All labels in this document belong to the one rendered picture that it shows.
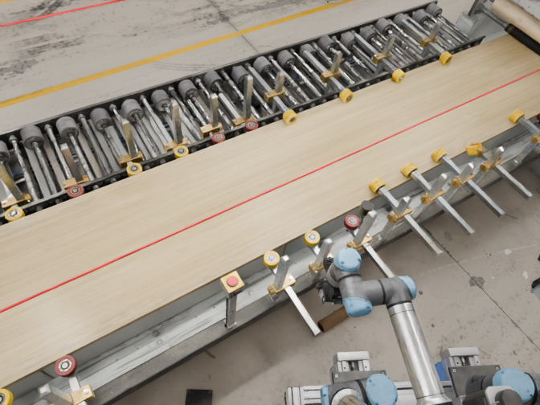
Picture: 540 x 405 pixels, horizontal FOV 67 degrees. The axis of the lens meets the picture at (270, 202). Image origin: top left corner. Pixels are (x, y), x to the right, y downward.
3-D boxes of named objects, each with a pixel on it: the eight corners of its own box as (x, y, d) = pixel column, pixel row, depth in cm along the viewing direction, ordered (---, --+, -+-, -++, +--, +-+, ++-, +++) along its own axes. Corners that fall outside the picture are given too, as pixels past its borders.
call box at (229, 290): (243, 292, 168) (244, 284, 161) (228, 300, 165) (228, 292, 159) (235, 278, 171) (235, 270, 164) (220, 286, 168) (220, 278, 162)
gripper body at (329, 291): (321, 305, 141) (328, 292, 131) (317, 282, 146) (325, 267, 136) (342, 304, 142) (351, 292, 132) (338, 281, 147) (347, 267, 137)
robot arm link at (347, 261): (341, 272, 118) (333, 247, 123) (333, 287, 127) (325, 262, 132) (366, 269, 120) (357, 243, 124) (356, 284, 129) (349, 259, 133)
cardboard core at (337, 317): (360, 308, 281) (325, 330, 270) (357, 312, 287) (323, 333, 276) (353, 298, 284) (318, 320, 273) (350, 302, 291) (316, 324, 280)
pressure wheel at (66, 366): (59, 377, 175) (49, 371, 165) (69, 358, 179) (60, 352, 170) (75, 383, 174) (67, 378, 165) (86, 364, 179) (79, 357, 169)
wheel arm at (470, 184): (502, 215, 230) (505, 211, 227) (497, 218, 228) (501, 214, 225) (439, 154, 251) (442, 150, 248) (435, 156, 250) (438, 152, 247)
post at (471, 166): (439, 211, 265) (477, 165, 226) (435, 214, 264) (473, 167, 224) (435, 207, 267) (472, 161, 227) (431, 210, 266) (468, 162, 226)
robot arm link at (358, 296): (388, 305, 116) (375, 270, 122) (350, 311, 114) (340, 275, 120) (379, 314, 123) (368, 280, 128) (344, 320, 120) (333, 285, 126)
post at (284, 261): (278, 300, 214) (291, 259, 175) (272, 303, 213) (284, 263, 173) (275, 294, 216) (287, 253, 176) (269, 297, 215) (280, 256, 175)
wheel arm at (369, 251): (399, 288, 211) (402, 284, 207) (394, 291, 209) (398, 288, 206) (348, 224, 229) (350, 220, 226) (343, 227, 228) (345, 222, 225)
